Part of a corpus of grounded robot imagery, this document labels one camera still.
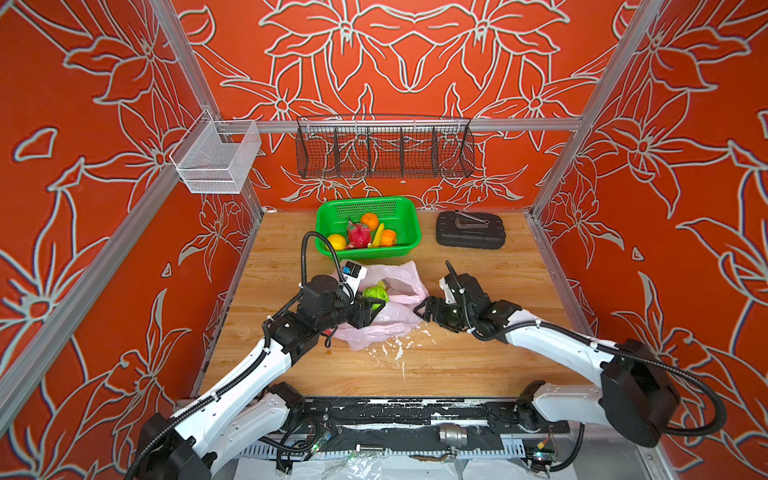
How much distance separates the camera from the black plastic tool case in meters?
1.06

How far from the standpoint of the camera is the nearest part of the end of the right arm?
598 mm

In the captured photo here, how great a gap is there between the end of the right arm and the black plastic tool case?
14.3 inches
